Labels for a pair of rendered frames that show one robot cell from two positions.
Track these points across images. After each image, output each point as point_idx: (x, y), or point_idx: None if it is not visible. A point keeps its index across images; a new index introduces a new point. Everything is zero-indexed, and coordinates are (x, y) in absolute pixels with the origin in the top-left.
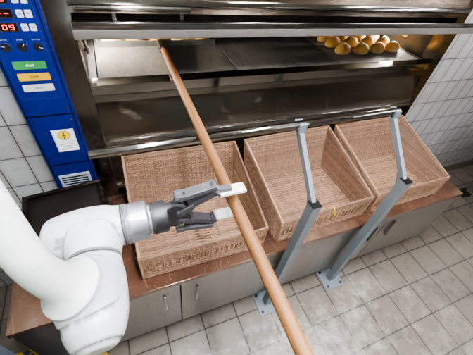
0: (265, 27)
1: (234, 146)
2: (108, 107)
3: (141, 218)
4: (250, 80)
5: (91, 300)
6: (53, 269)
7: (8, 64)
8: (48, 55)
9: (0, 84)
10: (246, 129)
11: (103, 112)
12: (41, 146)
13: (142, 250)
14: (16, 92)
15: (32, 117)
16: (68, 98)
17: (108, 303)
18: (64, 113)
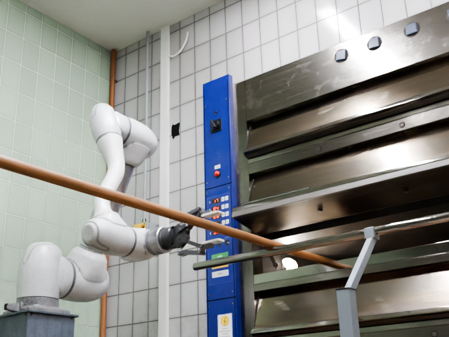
0: (363, 178)
1: None
2: (266, 299)
3: (158, 227)
4: (402, 255)
5: (103, 213)
6: (103, 199)
7: (210, 257)
8: (230, 247)
9: (204, 277)
10: (307, 240)
11: (261, 304)
12: (208, 332)
13: None
14: (208, 279)
15: (210, 300)
16: (234, 283)
17: (105, 217)
18: (229, 296)
